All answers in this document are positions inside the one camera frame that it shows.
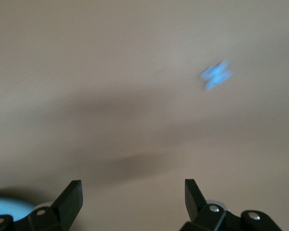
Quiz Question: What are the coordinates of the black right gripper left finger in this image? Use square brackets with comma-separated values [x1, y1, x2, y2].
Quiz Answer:
[0, 180, 84, 231]

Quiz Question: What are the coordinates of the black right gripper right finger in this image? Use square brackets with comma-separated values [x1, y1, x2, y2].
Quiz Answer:
[180, 179, 284, 231]

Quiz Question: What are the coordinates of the blue foam letter g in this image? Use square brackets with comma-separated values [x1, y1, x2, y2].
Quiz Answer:
[0, 197, 36, 221]

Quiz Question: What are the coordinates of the blue foam letter x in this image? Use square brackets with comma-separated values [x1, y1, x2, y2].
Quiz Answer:
[198, 59, 234, 91]

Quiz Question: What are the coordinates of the brown table cover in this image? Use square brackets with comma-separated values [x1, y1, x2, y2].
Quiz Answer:
[0, 0, 289, 231]

